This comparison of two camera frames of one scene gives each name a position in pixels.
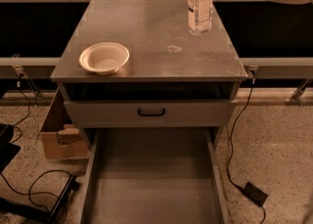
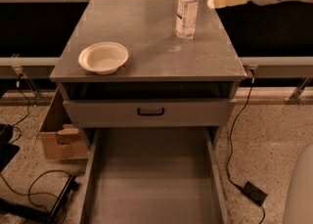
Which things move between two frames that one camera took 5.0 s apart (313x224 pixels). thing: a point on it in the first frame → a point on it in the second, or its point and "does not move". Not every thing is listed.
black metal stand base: x=44 y=216 does not move
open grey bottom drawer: x=154 y=176 does not move
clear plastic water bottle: x=200 y=14 → x=187 y=9
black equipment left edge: x=8 y=151 does not move
